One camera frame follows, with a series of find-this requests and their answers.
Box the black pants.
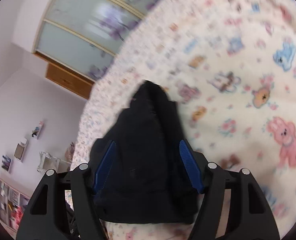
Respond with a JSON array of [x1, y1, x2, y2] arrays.
[[89, 81, 198, 224]]

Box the white bookshelf with items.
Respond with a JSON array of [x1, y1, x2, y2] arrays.
[[0, 178, 30, 235]]

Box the white storage cart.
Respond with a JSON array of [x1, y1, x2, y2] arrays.
[[37, 152, 71, 174]]

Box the animal print fleece blanket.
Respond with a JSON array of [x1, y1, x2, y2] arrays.
[[72, 0, 296, 236]]

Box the floral glass sliding wardrobe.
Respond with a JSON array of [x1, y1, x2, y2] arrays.
[[35, 0, 159, 81]]

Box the white wall shelf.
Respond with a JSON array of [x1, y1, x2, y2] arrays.
[[14, 138, 28, 161]]

